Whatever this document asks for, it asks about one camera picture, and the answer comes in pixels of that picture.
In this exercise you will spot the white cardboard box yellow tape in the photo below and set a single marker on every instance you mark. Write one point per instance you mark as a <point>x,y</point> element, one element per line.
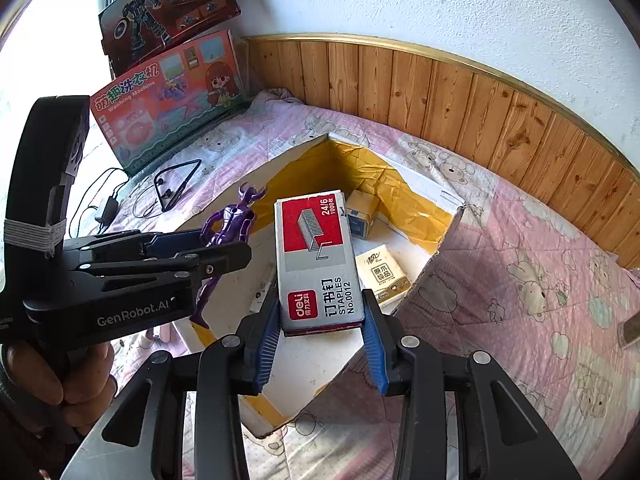
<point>310,360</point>

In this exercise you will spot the person's left hand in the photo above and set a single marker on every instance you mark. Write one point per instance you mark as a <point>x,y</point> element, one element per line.
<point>45,375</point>

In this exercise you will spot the red and grey staple box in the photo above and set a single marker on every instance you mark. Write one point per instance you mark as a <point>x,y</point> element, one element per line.
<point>315,260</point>

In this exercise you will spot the black neckband earphones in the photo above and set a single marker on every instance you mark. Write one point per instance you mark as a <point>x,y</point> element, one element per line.
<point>175,182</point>

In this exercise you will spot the gold tin box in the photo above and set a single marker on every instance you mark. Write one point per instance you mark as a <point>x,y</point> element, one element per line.
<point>360,212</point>

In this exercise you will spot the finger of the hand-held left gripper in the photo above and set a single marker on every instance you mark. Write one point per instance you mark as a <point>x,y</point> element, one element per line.
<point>220,259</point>
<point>175,242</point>

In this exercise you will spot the wooden headboard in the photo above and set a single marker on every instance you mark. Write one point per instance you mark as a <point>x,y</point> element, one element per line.
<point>450,100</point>

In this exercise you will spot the dark red toy box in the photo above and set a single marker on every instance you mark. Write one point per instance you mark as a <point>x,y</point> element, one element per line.
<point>165,10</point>

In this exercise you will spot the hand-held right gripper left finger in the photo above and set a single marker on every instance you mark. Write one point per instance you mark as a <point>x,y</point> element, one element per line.
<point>267,345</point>

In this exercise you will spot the pink toy box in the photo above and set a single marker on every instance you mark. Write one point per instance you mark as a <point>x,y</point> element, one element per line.
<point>165,95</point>

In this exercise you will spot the purple action figure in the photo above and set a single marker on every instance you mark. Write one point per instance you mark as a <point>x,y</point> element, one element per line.
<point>235,220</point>

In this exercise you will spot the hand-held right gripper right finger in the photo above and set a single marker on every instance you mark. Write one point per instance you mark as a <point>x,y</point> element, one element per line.
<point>375,355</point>

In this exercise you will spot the yellow tissue packet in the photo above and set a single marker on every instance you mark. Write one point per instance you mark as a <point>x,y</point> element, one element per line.
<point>382,272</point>

